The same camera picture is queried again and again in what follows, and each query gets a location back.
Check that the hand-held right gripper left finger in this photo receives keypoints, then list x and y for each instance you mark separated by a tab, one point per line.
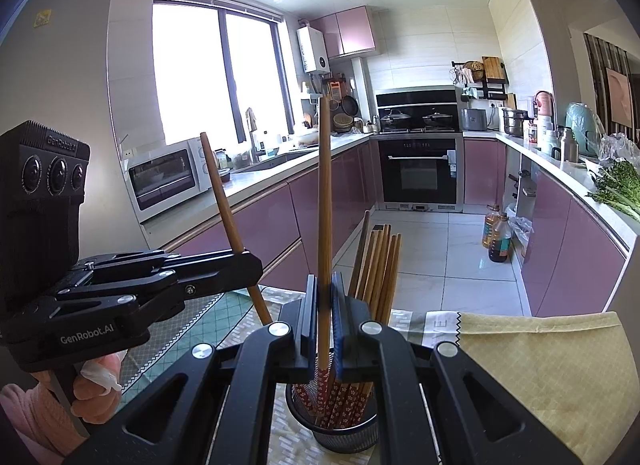
311	335

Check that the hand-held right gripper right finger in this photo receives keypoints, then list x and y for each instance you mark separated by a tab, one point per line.
339	335

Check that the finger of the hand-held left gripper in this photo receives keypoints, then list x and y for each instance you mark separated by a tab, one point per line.
125	260
225	272

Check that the dark brown wooden chopstick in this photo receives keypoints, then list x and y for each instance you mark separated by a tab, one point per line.
223	200

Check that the bunch of wooden chopsticks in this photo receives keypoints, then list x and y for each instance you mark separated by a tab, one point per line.
380	270

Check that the black mesh utensil holder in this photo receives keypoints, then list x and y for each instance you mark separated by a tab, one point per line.
345	442

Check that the floral-end wooden chopstick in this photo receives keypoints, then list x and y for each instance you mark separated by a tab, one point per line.
325	195

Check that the person's left forearm pink sleeve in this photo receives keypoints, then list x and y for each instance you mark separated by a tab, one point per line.
30	415

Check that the hanging pans and utensils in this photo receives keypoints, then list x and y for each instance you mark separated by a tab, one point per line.
347	105

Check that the person's left hand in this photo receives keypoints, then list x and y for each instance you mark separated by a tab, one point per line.
92	387

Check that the green quilted table mat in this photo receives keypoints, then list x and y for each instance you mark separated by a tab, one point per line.
215	320

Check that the pink kitchen base cabinets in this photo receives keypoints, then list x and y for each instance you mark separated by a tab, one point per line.
565	245
270	215

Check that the white microwave oven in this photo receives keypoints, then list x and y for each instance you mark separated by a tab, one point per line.
165	180

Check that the steel kitchen faucet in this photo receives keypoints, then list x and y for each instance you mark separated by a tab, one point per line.
250	135

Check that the grey refrigerator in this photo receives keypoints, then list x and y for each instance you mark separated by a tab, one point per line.
60	70

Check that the black integrated stove oven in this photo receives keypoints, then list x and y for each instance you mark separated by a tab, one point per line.
415	180

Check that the oil bottles on floor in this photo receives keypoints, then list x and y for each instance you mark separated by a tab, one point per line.
500	245

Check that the beige yellow printed tablecloth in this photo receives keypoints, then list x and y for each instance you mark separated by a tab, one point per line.
525	370

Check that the kitchen window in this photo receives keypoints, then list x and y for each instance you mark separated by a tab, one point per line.
190	70

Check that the black lidded wok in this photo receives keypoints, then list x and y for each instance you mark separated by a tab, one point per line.
437	120
395	120

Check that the steel stockpot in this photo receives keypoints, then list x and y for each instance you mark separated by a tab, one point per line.
514	122

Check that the white jar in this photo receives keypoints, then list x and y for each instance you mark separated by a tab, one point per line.
547	137

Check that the steel thermos bottle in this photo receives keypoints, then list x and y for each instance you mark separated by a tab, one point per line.
567	145

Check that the wooden cutting board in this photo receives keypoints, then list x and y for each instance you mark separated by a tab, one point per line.
492	69

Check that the pink thermos kettle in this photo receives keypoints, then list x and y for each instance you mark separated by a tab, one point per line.
544	105

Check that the green leafy vegetables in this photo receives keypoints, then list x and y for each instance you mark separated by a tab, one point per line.
620	190

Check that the mint green appliance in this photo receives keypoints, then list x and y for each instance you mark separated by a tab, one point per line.
582	122

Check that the clear plastic bag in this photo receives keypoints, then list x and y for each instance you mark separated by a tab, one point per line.
617	150

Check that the white wall water heater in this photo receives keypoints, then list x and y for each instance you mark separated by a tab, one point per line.
312	50

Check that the pink wall cabinet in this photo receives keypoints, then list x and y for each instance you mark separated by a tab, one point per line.
355	32

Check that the black wall storage rack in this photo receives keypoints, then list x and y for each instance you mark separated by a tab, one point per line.
492	90

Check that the framed wall art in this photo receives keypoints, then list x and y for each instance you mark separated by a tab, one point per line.
620	95

